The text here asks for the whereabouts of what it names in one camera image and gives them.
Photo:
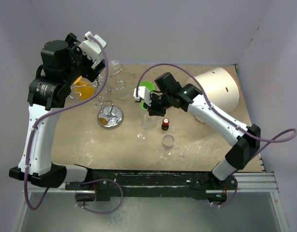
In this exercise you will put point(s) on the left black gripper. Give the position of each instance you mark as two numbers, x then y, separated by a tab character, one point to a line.
89	73

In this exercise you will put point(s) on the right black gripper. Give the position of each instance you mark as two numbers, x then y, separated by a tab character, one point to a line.
152	108

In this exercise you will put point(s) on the clear wine glass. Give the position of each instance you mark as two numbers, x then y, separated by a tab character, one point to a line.
165	154
118	83

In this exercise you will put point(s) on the clear glass with red item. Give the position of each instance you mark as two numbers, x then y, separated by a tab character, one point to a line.
148	123

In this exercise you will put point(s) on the orange plastic wine glass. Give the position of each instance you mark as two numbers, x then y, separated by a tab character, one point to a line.
83	88

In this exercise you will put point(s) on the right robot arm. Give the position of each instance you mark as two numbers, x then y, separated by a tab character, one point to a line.
189	98

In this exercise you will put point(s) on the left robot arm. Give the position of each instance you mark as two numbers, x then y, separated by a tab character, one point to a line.
63	62

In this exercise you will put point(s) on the green plastic wine glass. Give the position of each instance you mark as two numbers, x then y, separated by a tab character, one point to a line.
150	86

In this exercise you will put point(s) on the clear wine glass front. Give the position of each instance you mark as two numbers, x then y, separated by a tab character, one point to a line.
165	154

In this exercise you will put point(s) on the small red capped bottle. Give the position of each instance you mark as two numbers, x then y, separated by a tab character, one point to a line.
165	124

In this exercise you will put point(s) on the white cylindrical container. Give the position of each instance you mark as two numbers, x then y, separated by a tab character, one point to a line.
221	87

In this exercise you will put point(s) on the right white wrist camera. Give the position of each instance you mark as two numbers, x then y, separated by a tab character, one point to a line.
142	93

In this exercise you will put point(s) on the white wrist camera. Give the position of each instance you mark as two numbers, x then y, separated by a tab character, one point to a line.
142	93
90	48

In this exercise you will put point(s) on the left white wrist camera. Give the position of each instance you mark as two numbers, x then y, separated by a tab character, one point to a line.
90	48

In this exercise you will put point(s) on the silver wire glass rack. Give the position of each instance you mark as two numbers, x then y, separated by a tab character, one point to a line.
109	116

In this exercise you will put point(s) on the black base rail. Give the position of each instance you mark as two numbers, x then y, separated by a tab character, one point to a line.
198	185

